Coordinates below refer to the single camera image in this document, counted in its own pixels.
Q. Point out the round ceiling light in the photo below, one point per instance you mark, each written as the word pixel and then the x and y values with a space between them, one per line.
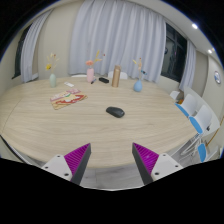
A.
pixel 194 26
pixel 210 51

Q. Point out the narrow white curtain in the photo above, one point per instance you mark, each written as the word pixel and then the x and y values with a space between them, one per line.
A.
pixel 30 50
pixel 189 66

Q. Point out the wide white curtain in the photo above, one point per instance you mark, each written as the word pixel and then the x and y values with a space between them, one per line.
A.
pixel 116 36

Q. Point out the white remote control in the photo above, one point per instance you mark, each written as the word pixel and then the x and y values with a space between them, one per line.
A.
pixel 69 84

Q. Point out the pink vase with dried flowers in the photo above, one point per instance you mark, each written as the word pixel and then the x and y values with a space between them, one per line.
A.
pixel 90 76

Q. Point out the colourful printed mouse pad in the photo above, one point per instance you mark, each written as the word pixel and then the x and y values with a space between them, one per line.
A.
pixel 68 98

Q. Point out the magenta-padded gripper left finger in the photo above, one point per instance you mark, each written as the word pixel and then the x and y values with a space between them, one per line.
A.
pixel 60 165

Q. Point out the gold metal drink bottle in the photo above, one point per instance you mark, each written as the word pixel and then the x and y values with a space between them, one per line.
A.
pixel 116 77

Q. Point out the black rectangular case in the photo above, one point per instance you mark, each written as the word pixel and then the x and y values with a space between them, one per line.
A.
pixel 104 80

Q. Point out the black and blue marker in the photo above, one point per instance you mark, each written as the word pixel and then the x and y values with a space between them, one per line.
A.
pixel 93 81

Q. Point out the blue vase with dried flowers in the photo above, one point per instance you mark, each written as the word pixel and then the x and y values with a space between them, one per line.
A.
pixel 138 86

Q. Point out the dark window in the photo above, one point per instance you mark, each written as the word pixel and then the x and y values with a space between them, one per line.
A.
pixel 173 56
pixel 18 53

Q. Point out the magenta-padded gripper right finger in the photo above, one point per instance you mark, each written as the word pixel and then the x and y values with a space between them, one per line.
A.
pixel 165 164

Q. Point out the round blue wall sign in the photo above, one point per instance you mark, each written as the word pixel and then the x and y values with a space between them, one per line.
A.
pixel 217 77

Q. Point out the white and blue chairs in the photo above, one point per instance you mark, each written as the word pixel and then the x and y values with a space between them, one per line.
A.
pixel 201 120

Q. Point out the green vase with yellow flowers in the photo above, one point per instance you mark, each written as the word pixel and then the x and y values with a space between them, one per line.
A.
pixel 52 81

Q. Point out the black computer mouse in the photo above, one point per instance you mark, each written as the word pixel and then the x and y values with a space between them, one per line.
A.
pixel 115 112

